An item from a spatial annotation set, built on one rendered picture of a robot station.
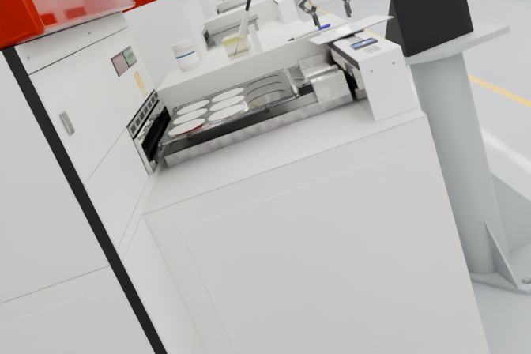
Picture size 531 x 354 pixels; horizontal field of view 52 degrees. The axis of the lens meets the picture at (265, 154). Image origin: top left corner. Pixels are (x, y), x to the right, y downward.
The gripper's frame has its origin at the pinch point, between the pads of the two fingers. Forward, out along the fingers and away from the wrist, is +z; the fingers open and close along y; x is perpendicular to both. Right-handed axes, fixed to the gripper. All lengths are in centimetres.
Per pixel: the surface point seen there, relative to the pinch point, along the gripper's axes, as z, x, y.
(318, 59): 9.8, 0.7, -7.6
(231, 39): -3.1, 13.7, -30.6
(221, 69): 3.7, 5.1, -36.1
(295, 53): 6.6, 5.1, -13.1
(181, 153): 15, -29, -50
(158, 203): 17, -53, -54
